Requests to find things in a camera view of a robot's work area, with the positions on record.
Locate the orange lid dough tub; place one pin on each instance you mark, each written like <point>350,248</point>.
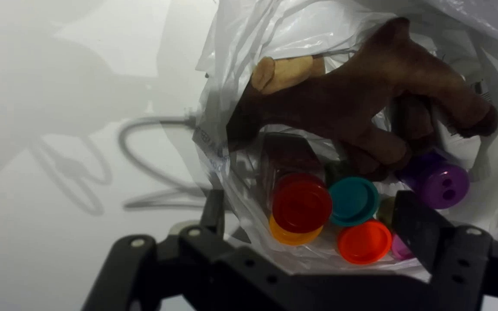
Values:
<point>364,242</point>

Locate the red lid spice jar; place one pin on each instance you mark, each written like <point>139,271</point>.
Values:
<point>302,202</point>

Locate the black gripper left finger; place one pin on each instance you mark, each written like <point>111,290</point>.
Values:
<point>203,269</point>

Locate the teal lid dough tub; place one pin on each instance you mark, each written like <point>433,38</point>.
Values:
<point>353,200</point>

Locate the dark purple lid dough tub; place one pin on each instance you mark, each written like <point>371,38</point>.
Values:
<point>442,181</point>

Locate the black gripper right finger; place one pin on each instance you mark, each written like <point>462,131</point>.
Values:
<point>475,269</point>

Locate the white plastic bag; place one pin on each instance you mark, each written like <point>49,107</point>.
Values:
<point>492,86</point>

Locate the brown plush dog toy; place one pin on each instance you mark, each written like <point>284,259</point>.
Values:
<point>341,96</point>

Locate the magenta lid dough tub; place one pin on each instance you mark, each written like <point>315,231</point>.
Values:
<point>402,248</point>

